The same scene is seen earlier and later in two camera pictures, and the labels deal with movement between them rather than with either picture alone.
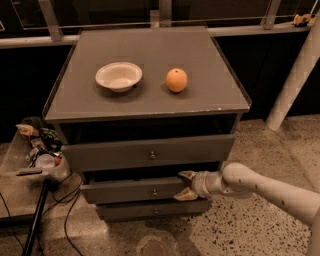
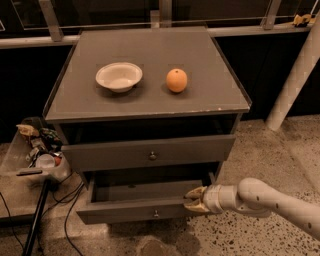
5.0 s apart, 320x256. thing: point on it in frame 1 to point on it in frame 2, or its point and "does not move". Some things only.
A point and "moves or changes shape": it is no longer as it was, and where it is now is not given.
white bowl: (119, 76) does not move
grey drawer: (132, 192) moves or changes shape
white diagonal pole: (295, 77) does not move
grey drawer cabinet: (133, 109) does not move
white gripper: (199, 184) to (212, 198)
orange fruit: (176, 80) does not move
